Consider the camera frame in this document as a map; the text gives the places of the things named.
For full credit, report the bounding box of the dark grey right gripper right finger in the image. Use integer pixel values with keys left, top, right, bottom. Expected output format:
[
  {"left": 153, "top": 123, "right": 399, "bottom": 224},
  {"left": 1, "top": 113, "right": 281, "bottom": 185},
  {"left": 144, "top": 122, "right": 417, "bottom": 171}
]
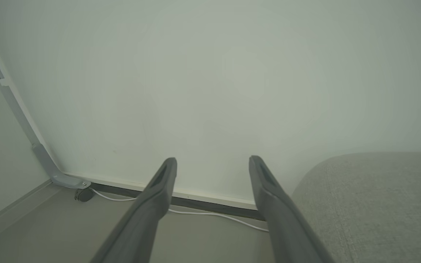
[{"left": 249, "top": 155, "right": 336, "bottom": 263}]

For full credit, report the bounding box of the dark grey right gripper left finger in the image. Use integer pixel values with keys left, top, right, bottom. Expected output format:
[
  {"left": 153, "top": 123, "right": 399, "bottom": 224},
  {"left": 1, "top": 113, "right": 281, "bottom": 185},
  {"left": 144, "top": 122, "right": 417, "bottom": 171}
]
[{"left": 90, "top": 157, "right": 178, "bottom": 263}]

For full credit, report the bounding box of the dark caster wheel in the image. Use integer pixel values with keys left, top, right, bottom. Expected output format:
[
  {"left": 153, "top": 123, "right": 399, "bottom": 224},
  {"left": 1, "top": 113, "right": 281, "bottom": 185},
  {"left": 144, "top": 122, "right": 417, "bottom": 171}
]
[{"left": 74, "top": 189, "right": 95, "bottom": 202}]

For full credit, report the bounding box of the light grey fabric sofa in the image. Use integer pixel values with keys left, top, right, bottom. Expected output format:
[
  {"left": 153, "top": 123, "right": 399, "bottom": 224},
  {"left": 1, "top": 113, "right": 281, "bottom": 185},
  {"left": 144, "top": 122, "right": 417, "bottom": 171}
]
[{"left": 292, "top": 151, "right": 421, "bottom": 263}]

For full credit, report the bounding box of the white cable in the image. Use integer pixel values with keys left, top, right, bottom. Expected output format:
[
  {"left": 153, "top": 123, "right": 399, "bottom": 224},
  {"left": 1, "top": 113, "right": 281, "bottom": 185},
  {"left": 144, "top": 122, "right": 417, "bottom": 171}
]
[{"left": 88, "top": 187, "right": 269, "bottom": 232}]

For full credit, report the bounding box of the grey metal frame post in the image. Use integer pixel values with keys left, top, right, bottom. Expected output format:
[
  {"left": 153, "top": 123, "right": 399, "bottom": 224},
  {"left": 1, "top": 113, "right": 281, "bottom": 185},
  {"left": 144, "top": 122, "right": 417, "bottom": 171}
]
[{"left": 0, "top": 22, "right": 91, "bottom": 189}]

